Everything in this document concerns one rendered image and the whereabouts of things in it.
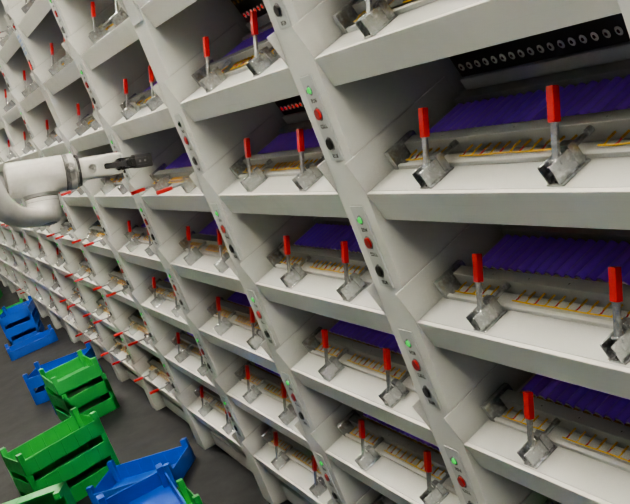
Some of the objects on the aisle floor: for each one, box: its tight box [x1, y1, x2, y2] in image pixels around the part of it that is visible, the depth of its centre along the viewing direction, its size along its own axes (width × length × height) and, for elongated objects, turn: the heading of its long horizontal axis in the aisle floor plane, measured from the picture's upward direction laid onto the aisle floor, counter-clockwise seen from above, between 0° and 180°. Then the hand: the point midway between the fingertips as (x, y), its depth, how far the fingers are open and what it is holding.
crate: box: [86, 437, 196, 504], centre depth 343 cm, size 30×20×8 cm
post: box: [134, 0, 371, 504], centre depth 214 cm, size 20×9×174 cm, turn 173°
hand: (141, 160), depth 251 cm, fingers open, 3 cm apart
